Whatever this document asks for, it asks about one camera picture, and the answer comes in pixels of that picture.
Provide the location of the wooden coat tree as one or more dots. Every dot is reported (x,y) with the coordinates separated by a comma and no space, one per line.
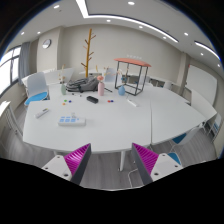
(89,54)

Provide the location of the blue seat chair right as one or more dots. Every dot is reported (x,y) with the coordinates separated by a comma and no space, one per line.
(181,141)

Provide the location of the white remote control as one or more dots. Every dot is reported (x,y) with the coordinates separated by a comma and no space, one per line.
(44,111)

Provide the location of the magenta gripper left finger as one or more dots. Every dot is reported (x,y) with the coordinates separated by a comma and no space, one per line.
(72,166)

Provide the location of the pink vase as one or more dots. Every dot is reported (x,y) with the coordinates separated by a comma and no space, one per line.
(101,86)

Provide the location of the whiteboard on right wall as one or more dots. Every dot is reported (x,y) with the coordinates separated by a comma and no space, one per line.
(202,82)

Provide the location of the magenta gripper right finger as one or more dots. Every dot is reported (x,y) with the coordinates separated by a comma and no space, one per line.
(153,166)

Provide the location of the grey backpack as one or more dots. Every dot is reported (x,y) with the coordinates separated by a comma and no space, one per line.
(82,85)

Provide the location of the green vase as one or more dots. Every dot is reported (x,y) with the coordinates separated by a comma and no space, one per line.
(63,89)

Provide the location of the blue vase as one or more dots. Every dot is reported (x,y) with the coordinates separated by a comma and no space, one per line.
(121,90)

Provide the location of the round wall clock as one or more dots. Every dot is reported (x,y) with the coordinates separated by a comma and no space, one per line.
(46,44)

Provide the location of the black frame orange-top stand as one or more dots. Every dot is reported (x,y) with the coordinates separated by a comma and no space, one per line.
(132,74)

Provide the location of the white marker on table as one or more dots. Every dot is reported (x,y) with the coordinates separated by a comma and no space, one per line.
(132,103)

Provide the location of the white chair blue seat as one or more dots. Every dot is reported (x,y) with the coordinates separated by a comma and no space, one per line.
(37,88)

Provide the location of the black rectangular box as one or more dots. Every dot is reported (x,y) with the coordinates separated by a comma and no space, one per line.
(92,99)

